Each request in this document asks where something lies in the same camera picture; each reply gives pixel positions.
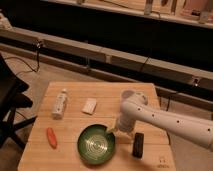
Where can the white plastic bottle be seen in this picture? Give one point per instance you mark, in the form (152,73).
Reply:
(60,104)

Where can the orange carrot toy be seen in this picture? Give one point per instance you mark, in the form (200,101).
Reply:
(51,138)

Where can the green ceramic bowl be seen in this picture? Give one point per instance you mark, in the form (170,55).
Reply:
(95,146)

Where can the white paper cup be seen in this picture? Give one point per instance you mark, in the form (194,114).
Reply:
(126,93)

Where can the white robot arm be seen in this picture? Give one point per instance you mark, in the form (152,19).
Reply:
(134,107)

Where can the black rectangular remote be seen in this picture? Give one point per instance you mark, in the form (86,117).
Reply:
(138,145)

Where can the wooden shelf with items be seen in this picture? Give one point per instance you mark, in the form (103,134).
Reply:
(199,10)

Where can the long metal rail beam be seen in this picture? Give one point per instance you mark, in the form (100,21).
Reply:
(181,83)

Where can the white rectangular block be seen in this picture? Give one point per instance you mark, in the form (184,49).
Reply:
(89,106)

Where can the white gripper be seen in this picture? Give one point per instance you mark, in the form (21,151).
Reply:
(111,130)

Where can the black office chair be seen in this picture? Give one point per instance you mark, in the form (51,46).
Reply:
(11,98)

